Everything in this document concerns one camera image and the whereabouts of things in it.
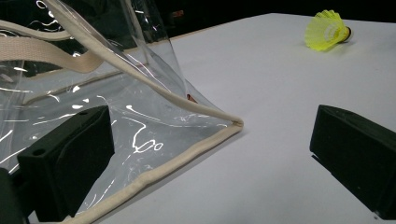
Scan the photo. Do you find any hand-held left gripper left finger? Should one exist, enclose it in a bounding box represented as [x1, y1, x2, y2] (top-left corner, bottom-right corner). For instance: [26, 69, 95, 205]
[17, 105, 116, 223]

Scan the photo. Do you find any clear plastic bag beige trim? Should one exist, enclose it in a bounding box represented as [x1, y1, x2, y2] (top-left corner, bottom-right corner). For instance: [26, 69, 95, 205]
[0, 0, 245, 224]

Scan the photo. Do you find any yellow shuttlecock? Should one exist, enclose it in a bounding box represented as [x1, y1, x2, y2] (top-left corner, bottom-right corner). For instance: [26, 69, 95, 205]
[304, 9, 354, 52]

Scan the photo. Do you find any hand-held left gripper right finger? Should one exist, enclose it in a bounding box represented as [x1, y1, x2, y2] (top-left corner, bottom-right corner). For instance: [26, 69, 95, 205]
[309, 104, 396, 220]

